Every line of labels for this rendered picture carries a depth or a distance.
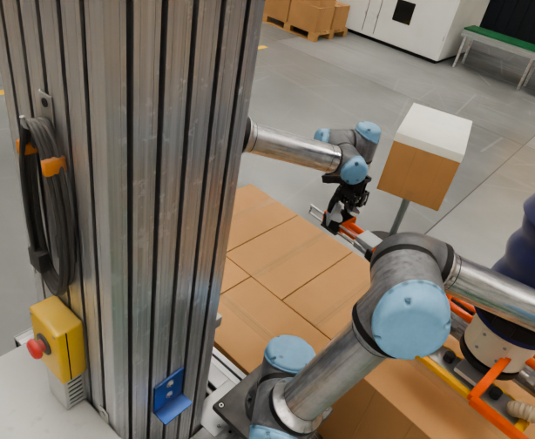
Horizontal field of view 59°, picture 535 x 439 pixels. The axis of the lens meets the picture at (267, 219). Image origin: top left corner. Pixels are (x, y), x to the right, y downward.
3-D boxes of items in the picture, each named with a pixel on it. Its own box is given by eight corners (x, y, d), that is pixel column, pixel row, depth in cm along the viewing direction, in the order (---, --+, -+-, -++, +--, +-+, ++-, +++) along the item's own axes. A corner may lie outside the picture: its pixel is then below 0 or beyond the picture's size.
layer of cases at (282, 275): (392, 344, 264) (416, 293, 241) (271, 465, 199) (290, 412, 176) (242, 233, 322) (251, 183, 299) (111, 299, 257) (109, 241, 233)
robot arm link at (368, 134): (350, 118, 141) (376, 120, 144) (341, 151, 148) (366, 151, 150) (361, 131, 135) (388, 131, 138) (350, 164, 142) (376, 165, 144)
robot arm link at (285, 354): (308, 368, 120) (320, 333, 112) (303, 416, 109) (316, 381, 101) (260, 358, 120) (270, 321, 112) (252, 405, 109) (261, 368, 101)
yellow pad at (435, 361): (532, 418, 125) (542, 408, 122) (517, 441, 119) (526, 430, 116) (423, 334, 143) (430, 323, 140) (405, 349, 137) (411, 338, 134)
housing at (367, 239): (381, 251, 156) (385, 240, 153) (368, 259, 152) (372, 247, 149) (364, 239, 160) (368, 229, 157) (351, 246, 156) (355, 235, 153)
